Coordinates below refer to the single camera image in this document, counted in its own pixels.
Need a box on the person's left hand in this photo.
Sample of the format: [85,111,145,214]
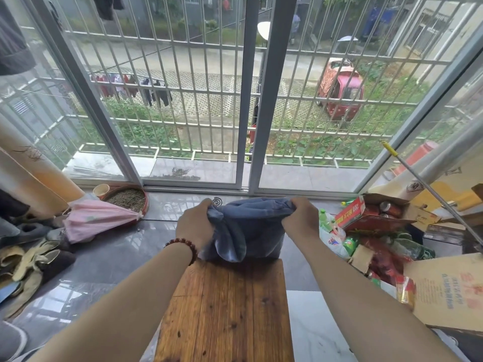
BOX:
[175,198,216,257]

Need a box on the green drink can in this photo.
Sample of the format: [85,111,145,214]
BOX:
[342,236,359,257]

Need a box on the pale wooden pole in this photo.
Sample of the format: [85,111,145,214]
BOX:
[381,140,483,245]

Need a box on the blue lined cloth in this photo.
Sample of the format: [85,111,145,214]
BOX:
[198,196,297,263]

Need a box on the yellow cardboard sheet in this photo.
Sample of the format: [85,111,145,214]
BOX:
[409,180,483,214]

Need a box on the red plastic container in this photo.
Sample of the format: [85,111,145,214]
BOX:
[392,141,440,177]

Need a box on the black white box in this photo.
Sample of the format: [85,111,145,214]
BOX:
[422,224,467,259]

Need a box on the red covered vehicle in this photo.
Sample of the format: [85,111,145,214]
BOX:
[316,57,366,122]

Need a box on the person's right forearm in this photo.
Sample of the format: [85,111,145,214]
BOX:
[300,237,463,362]

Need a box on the torn cardboard piece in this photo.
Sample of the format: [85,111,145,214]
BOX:
[349,244,375,275]

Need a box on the pink folded umbrella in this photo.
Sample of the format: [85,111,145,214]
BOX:
[62,199,144,245]

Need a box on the brown capped bottle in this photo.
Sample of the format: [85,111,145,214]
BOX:
[379,201,403,218]

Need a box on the cream patterned curtain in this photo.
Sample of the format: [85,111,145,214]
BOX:
[368,120,483,202]

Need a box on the red plastic bag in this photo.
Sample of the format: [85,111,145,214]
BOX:
[360,237,414,287]

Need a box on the red round basin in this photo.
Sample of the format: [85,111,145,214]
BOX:
[100,186,150,227]

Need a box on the person's right hand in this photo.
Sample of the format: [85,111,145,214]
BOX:
[281,197,321,248]

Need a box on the dark grey hanging shirt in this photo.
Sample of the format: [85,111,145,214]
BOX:
[0,0,37,76]

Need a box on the red bead bracelet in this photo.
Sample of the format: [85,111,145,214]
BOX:
[164,238,199,266]

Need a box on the grey fabric slipper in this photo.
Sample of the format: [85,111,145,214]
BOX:
[0,320,29,362]

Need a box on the yellow orange curtain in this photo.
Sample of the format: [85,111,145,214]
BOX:
[0,116,86,215]

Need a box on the heap of worn shoes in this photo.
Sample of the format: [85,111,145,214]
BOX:
[0,222,78,321]

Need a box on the grey framed window panel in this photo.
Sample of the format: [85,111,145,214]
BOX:
[0,0,142,185]

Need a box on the brown printed cardboard box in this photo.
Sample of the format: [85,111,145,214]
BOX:
[402,253,483,333]

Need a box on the yellow snack packet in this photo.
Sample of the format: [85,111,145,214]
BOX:
[394,275,417,310]

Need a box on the small black hanging cloth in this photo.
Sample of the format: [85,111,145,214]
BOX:
[92,0,126,22]

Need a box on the wooden folding table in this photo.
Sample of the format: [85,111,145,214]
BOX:
[153,258,295,362]

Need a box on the black hanging garment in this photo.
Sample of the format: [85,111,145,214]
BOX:
[0,188,31,220]

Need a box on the white plastic bag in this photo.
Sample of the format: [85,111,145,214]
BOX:
[318,209,352,259]

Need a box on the green white carton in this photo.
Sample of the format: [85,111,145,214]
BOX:
[371,277,399,298]

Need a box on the person's left forearm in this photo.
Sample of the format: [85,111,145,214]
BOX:
[28,244,195,362]

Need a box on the red printed carton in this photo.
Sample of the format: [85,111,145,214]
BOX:
[334,193,442,238]

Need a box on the grey sliding glass door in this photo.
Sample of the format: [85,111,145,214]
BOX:
[28,0,261,193]
[249,0,483,199]

